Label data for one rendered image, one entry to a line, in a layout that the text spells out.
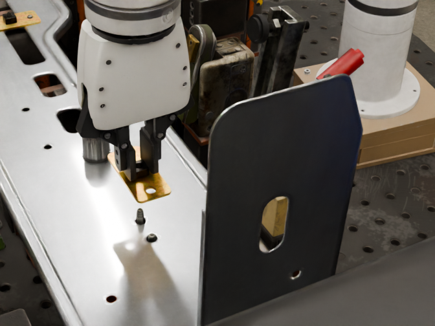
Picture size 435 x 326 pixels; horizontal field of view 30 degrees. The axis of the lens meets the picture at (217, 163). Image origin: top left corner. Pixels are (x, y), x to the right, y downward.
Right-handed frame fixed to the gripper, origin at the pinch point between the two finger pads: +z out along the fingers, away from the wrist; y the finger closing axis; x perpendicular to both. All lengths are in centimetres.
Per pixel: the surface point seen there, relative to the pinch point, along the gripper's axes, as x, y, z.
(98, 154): -11.1, 0.4, 8.1
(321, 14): -74, -78, 40
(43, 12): -47.7, -5.4, 9.3
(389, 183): -19, -55, 40
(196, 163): -5.7, -9.7, 9.0
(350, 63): 0.8, -24.8, -4.6
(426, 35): -146, -186, 111
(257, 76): -1.1, -14.2, -4.7
